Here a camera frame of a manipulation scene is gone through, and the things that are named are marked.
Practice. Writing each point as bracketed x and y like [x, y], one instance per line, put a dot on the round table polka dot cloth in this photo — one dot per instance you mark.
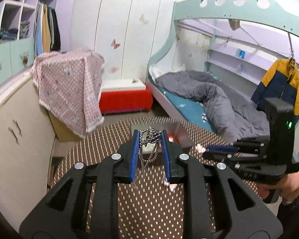
[149, 204]

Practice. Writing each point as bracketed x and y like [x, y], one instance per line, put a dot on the white bed wall shelf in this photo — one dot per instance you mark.
[226, 64]

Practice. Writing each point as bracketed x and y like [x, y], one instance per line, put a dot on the light blue hanging garment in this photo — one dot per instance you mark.
[39, 34]

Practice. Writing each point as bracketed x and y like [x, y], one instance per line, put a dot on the pink bear printed cloth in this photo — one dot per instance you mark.
[67, 87]

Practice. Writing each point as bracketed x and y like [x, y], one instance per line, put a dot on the white wardrobe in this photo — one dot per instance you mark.
[119, 10]

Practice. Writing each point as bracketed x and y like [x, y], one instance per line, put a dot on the faint butterfly wall sticker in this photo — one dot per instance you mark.
[113, 69]

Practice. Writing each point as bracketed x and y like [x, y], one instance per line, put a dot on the small metal clip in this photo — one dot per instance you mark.
[135, 81]

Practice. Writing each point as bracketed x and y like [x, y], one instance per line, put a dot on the grey duvet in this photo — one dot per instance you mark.
[214, 92]

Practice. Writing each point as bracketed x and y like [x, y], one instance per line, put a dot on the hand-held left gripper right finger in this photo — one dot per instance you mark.
[165, 154]

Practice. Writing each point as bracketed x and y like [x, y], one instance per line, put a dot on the pinecone drawer ornament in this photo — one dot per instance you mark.
[25, 60]

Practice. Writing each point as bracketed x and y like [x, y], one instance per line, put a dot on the red storage bench white top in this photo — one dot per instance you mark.
[124, 99]

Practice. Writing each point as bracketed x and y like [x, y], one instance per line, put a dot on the yellow hanging garment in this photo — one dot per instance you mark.
[46, 32]

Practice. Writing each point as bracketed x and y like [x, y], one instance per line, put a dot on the folded grey clothes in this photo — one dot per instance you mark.
[25, 29]

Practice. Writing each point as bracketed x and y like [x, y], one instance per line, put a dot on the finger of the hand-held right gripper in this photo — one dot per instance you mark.
[221, 155]
[221, 148]

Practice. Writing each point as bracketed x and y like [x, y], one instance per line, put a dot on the white pillow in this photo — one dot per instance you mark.
[155, 72]

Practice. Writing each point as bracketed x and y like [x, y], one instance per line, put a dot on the folded jeans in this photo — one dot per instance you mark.
[8, 34]

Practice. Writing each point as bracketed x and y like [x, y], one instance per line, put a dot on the yellow and navy jacket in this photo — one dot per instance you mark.
[276, 82]

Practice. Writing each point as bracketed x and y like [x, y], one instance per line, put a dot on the cardboard box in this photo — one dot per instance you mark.
[62, 129]

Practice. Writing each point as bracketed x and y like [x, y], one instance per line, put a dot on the teal bed sheet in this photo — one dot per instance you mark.
[186, 104]

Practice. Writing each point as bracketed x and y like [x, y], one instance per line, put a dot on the low white cabinet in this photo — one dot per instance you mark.
[15, 142]

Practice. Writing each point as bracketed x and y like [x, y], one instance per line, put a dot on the person's right forearm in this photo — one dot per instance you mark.
[296, 216]

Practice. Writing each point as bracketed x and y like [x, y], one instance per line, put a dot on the lilac cubby shelf unit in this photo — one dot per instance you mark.
[30, 2]

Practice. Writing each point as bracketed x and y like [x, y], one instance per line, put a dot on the teal drawer cabinet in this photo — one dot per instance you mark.
[12, 54]

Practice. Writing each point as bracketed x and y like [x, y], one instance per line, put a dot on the dark grey jewelry box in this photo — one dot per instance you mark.
[184, 142]

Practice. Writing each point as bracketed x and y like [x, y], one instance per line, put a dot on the teal bunk bed frame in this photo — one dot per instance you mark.
[189, 10]

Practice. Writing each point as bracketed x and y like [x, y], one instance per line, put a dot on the black hanging garment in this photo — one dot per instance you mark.
[56, 29]

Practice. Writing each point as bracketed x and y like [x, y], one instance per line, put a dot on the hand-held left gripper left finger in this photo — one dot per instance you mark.
[135, 154]

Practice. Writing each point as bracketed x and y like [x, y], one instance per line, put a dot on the beige hanging pouch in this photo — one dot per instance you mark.
[233, 24]

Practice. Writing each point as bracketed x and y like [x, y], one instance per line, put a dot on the person's right hand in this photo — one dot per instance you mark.
[292, 186]

